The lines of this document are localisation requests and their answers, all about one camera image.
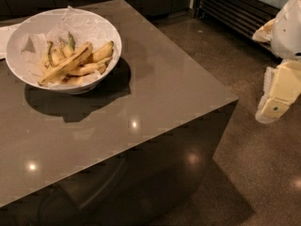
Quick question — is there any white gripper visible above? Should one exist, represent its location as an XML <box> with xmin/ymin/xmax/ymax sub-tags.
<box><xmin>252</xmin><ymin>0</ymin><xmax>301</xmax><ymax>123</ymax></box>

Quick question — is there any top banana in bunch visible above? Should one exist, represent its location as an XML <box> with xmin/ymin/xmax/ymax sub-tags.
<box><xmin>59</xmin><ymin>33</ymin><xmax>114</xmax><ymax>63</ymax></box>

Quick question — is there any white paper bowl liner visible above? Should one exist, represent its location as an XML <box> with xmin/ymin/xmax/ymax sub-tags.
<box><xmin>20</xmin><ymin>5</ymin><xmax>121</xmax><ymax>87</ymax></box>

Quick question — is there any white bowl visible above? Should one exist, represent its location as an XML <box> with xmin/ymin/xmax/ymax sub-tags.
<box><xmin>5</xmin><ymin>8</ymin><xmax>123</xmax><ymax>95</ymax></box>

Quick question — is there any dark vent grille cabinet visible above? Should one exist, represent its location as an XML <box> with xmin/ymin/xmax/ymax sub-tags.
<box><xmin>198</xmin><ymin>0</ymin><xmax>288</xmax><ymax>54</ymax></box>

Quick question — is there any white paper on table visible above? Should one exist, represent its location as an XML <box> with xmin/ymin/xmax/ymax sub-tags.
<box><xmin>0</xmin><ymin>24</ymin><xmax>19</xmax><ymax>59</ymax></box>

